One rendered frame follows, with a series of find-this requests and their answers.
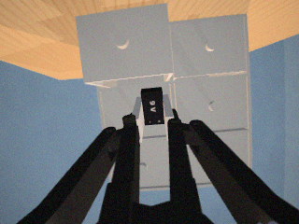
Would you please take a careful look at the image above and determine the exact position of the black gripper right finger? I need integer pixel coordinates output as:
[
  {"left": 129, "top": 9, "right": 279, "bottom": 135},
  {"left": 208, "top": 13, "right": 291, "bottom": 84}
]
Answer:
[{"left": 163, "top": 94, "right": 299, "bottom": 224}]

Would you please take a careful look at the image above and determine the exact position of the black 9v battery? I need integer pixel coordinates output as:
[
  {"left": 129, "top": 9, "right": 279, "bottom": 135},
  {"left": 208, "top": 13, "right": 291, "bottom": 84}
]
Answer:
[{"left": 141, "top": 87, "right": 164, "bottom": 125}]

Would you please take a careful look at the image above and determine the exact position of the beige small chest of drawers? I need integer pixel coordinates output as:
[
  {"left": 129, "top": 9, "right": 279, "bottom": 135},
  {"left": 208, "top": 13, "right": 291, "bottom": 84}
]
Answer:
[{"left": 96, "top": 14, "right": 252, "bottom": 191}]

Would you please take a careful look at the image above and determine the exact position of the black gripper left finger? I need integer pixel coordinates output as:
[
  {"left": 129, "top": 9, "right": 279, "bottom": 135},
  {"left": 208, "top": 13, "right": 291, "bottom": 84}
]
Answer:
[{"left": 16, "top": 97, "right": 144, "bottom": 224}]

